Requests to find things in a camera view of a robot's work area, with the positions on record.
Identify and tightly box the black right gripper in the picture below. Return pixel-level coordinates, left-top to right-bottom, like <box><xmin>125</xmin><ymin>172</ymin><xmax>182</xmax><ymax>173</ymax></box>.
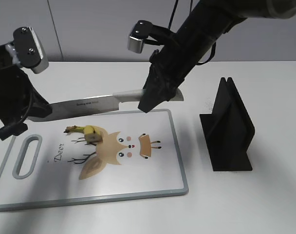
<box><xmin>138</xmin><ymin>26</ymin><xmax>216</xmax><ymax>113</ymax></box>

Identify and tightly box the black knife stand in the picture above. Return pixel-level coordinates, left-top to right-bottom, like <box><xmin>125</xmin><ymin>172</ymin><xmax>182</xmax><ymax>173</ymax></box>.
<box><xmin>199</xmin><ymin>77</ymin><xmax>255</xmax><ymax>172</ymax></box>

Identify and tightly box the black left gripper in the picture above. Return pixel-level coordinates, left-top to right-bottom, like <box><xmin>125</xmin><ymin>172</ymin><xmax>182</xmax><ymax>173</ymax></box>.
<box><xmin>0</xmin><ymin>43</ymin><xmax>53</xmax><ymax>122</ymax></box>

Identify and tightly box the white deer cutting board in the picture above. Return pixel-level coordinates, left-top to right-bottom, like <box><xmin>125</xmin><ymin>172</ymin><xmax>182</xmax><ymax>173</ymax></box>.
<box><xmin>0</xmin><ymin>109</ymin><xmax>188</xmax><ymax>212</ymax></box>

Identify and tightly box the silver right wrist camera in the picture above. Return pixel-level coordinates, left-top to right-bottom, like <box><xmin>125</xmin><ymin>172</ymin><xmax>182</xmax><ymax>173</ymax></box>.
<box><xmin>127</xmin><ymin>20</ymin><xmax>174</xmax><ymax>54</ymax></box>

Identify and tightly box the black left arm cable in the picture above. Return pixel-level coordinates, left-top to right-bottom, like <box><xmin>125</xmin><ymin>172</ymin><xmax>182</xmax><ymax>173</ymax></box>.
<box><xmin>0</xmin><ymin>121</ymin><xmax>28</xmax><ymax>142</ymax></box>

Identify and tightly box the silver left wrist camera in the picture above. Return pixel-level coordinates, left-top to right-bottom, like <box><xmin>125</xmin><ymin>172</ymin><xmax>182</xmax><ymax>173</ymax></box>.
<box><xmin>13</xmin><ymin>26</ymin><xmax>49</xmax><ymax>74</ymax></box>

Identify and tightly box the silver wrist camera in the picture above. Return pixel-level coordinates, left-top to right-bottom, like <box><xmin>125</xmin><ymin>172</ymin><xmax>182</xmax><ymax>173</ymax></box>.
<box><xmin>13</xmin><ymin>26</ymin><xmax>49</xmax><ymax>74</ymax></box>
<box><xmin>127</xmin><ymin>20</ymin><xmax>174</xmax><ymax>54</ymax></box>

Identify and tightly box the yellow banana stem piece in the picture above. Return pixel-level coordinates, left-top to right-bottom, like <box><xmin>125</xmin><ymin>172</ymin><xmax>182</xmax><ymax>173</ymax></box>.
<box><xmin>63</xmin><ymin>125</ymin><xmax>102</xmax><ymax>142</ymax></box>

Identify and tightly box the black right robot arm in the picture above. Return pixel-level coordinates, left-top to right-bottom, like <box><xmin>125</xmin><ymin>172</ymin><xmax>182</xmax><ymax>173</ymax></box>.
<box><xmin>130</xmin><ymin>0</ymin><xmax>296</xmax><ymax>113</ymax></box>

